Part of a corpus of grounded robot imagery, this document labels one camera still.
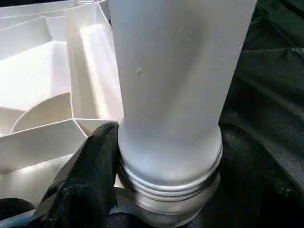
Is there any white plastic table leg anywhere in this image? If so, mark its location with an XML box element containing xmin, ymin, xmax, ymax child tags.
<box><xmin>106</xmin><ymin>0</ymin><xmax>258</xmax><ymax>226</ymax></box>

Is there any black work mat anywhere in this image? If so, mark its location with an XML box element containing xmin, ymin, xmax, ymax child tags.
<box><xmin>204</xmin><ymin>0</ymin><xmax>304</xmax><ymax>228</ymax></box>

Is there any white plastic table top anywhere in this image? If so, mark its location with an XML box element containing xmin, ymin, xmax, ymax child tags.
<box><xmin>0</xmin><ymin>0</ymin><xmax>125</xmax><ymax>209</ymax></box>

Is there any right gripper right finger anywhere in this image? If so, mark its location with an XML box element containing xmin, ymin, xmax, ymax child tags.
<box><xmin>205</xmin><ymin>124</ymin><xmax>304</xmax><ymax>228</ymax></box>

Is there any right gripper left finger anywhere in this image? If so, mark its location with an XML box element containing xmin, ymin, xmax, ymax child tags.
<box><xmin>26</xmin><ymin>122</ymin><xmax>120</xmax><ymax>228</ymax></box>

